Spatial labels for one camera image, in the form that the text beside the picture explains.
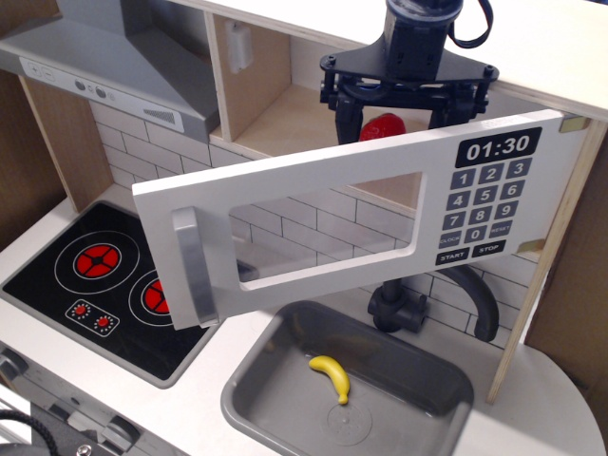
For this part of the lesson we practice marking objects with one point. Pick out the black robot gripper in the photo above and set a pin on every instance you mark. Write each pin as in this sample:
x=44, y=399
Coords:
x=409, y=67

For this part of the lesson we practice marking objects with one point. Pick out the white toy microwave door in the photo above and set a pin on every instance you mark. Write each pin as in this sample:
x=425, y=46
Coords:
x=487, y=189

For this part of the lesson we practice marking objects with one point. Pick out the wooden microwave cabinet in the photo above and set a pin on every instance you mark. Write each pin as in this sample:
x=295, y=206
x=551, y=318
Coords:
x=273, y=108

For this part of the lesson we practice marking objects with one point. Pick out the red toy pepper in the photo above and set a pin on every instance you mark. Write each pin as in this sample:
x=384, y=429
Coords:
x=385, y=125

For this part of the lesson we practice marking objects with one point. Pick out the dark grey toy faucet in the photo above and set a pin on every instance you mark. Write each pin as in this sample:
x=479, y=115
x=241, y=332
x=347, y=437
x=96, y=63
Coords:
x=427, y=304

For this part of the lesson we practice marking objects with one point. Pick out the grey range hood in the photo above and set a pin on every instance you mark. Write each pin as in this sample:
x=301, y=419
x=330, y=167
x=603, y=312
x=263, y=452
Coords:
x=112, y=53

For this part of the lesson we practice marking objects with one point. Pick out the yellow toy banana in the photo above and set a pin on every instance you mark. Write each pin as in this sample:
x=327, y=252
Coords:
x=340, y=379

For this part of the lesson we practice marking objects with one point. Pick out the grey toy sink basin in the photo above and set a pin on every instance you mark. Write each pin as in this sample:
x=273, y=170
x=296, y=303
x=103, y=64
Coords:
x=403, y=401

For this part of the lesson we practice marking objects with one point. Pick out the black toy stovetop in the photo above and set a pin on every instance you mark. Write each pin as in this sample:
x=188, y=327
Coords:
x=96, y=283

